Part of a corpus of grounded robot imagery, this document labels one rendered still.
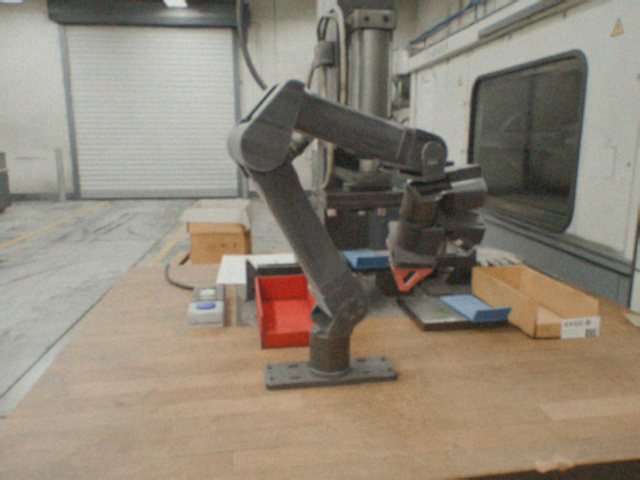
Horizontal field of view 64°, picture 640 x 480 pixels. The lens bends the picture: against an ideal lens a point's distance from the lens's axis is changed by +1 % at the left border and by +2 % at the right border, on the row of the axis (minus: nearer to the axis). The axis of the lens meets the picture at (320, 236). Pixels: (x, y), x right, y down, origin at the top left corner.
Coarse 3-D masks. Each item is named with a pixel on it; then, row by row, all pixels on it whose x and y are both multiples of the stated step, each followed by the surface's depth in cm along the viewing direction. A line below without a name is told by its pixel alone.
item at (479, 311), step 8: (448, 296) 109; (456, 296) 109; (464, 296) 109; (472, 296) 109; (448, 304) 104; (456, 304) 104; (480, 304) 104; (464, 312) 99; (472, 312) 99; (480, 312) 94; (488, 312) 94; (496, 312) 95; (504, 312) 95; (472, 320) 95; (480, 320) 95; (488, 320) 96; (496, 320) 96
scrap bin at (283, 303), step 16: (256, 288) 104; (272, 288) 111; (288, 288) 112; (304, 288) 112; (256, 304) 108; (272, 304) 109; (288, 304) 109; (304, 304) 109; (272, 320) 100; (288, 320) 100; (304, 320) 100; (272, 336) 87; (288, 336) 88; (304, 336) 88
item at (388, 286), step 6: (360, 270) 113; (366, 270) 113; (372, 270) 114; (378, 270) 114; (378, 276) 121; (384, 276) 116; (408, 276) 115; (378, 282) 122; (384, 282) 117; (390, 282) 115; (396, 282) 115; (378, 288) 122; (384, 288) 117; (390, 288) 115; (396, 288) 115; (384, 294) 117; (390, 294) 115; (396, 294) 116; (402, 294) 116; (408, 294) 116
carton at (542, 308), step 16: (480, 272) 111; (496, 272) 115; (512, 272) 116; (528, 272) 113; (480, 288) 111; (496, 288) 104; (512, 288) 117; (528, 288) 113; (544, 288) 108; (560, 288) 102; (496, 304) 105; (512, 304) 98; (528, 304) 93; (544, 304) 108; (560, 304) 102; (576, 304) 98; (592, 304) 93; (512, 320) 99; (528, 320) 93; (544, 320) 100; (560, 320) 100; (576, 320) 92; (592, 320) 93; (544, 336) 92; (560, 336) 93; (576, 336) 93; (592, 336) 94
